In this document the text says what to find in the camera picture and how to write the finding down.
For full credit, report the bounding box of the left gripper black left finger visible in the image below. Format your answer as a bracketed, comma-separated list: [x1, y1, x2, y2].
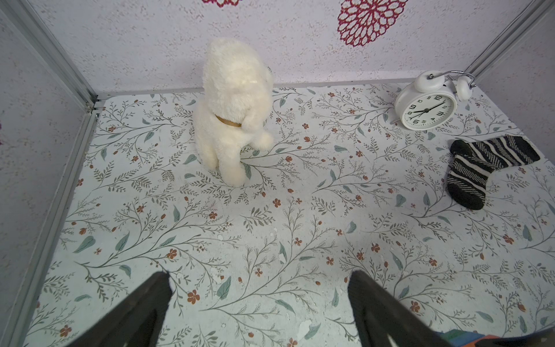
[69, 272, 173, 347]

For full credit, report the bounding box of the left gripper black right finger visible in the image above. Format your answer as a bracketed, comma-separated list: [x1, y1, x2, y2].
[348, 270, 449, 346]

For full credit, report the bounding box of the light blue long lego brick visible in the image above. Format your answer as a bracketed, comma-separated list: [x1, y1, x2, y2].
[439, 330, 484, 347]

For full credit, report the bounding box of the orange rounded lego brick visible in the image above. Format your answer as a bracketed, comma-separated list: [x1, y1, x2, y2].
[463, 335, 497, 347]

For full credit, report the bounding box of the black grey striped sock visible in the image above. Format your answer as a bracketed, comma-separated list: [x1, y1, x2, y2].
[447, 135, 540, 211]

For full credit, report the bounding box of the white alarm clock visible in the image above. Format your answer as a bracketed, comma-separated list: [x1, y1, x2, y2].
[394, 70, 476, 131]

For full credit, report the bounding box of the white plush teddy bear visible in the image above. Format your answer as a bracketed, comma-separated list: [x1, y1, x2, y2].
[193, 38, 274, 187]

